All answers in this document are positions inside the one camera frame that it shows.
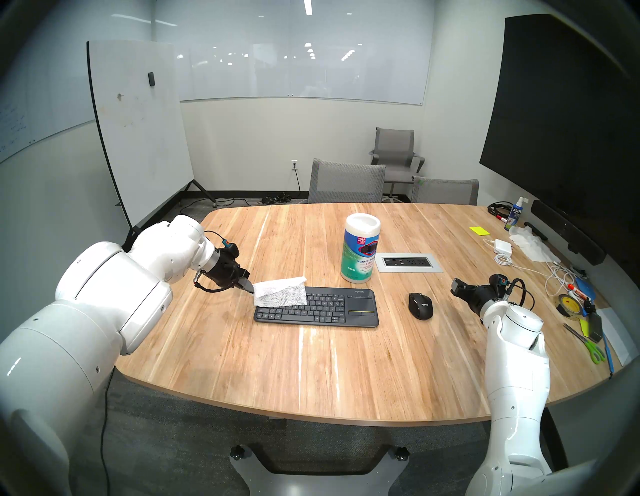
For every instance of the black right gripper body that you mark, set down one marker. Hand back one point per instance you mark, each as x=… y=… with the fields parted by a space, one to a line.
x=481 y=297

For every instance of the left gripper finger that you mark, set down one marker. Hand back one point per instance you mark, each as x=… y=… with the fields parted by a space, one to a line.
x=248 y=289
x=245 y=281

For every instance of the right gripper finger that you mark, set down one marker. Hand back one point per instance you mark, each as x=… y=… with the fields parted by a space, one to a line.
x=461 y=284
x=458 y=295

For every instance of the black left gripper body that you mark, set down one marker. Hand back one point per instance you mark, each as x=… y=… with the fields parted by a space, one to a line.
x=225 y=270

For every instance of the white disinfecting wipe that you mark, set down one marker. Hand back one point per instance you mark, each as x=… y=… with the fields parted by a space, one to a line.
x=280 y=292

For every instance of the black Logitech mouse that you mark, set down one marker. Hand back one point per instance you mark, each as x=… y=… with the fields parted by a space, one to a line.
x=420 y=306

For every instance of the black Logitech keyboard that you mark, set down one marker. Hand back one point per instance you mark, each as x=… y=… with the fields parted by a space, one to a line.
x=325 y=310

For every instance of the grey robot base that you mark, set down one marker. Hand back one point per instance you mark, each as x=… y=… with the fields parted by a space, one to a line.
x=320 y=482

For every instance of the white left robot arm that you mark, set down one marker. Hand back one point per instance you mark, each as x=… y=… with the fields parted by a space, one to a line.
x=100 y=300

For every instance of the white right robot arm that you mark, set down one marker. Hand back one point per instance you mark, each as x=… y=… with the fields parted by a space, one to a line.
x=517 y=375

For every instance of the disinfecting wipes canister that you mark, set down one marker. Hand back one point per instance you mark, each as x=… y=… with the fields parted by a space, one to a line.
x=360 y=250

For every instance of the white table power outlet panel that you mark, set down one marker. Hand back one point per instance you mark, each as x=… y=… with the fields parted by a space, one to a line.
x=409 y=263

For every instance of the yellow sticky note pad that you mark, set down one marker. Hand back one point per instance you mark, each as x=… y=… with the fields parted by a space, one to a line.
x=479 y=230

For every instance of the crumpled white tissue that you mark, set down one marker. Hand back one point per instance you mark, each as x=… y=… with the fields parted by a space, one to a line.
x=534 y=246

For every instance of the blue whiteboard cleaner spray bottle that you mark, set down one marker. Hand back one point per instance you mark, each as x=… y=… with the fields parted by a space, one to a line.
x=515 y=215

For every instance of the yellow tape roll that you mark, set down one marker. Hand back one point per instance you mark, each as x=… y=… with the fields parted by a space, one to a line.
x=570 y=306

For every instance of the grey mesh office chair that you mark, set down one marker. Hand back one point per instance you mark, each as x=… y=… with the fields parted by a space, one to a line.
x=346 y=182
x=445 y=191

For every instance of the orange capped marker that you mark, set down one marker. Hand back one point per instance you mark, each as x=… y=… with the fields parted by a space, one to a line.
x=577 y=288

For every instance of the blue flat packet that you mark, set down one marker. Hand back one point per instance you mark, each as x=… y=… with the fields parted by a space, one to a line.
x=587 y=286

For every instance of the black video conference bar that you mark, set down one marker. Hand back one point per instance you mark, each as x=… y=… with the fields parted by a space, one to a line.
x=567 y=231

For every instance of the black and yellow box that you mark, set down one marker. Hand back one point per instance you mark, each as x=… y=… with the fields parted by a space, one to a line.
x=595 y=327

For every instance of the blue pen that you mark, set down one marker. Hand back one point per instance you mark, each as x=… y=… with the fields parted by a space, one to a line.
x=609 y=354

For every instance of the white paper sheet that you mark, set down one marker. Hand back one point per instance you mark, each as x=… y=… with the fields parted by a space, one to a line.
x=622 y=337

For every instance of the grey office chair with armrests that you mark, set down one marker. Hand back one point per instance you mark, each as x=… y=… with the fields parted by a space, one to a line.
x=395 y=146

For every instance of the black table leg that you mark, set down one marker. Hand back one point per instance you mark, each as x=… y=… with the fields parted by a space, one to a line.
x=556 y=440

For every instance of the mobile whiteboard on stand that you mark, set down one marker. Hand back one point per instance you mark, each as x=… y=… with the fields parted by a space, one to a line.
x=145 y=130

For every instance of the large black TV screen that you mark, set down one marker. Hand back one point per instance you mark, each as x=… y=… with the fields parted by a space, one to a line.
x=565 y=125

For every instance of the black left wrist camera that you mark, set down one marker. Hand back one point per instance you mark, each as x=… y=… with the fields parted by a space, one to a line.
x=229 y=248

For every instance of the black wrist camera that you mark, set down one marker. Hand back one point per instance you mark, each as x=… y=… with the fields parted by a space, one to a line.
x=229 y=248
x=499 y=282

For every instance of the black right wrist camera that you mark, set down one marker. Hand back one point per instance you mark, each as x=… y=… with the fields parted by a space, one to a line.
x=499 y=282

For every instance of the glass wall whiteboard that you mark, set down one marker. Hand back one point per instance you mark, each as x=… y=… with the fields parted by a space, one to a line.
x=290 y=50

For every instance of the wall board with writing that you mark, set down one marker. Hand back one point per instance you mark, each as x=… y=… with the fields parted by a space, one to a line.
x=40 y=120

